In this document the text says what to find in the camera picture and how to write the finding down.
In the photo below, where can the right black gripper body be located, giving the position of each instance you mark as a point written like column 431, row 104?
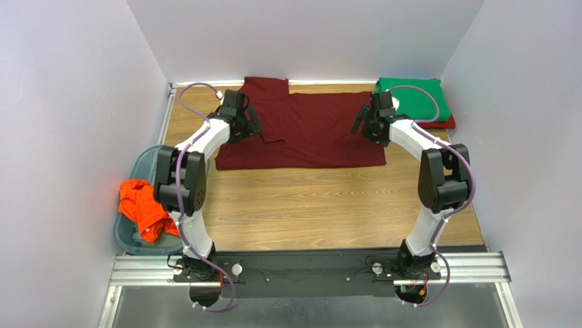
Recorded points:
column 367, row 120

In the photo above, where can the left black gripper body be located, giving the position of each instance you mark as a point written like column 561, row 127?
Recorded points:
column 248, row 124

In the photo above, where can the maroon t shirt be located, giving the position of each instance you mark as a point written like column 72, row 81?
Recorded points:
column 301, row 130

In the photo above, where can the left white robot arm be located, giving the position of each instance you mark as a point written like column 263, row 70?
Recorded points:
column 181, row 178

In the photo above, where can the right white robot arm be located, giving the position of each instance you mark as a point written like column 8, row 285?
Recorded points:
column 444, row 186

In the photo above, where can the green folded t shirt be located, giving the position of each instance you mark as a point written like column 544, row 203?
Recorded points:
column 415, row 103

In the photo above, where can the red folded t shirt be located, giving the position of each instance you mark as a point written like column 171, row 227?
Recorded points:
column 445, row 125

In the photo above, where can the teal plastic bin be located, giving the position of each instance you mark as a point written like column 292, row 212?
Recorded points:
column 125, row 231

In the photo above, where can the orange t shirt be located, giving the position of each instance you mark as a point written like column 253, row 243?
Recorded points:
column 137, row 203

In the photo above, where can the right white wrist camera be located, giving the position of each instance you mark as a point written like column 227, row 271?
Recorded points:
column 396, row 104

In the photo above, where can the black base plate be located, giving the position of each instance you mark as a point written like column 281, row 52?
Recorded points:
column 377, row 272

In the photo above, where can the aluminium rail frame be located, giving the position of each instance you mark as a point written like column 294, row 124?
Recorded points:
column 150, row 271

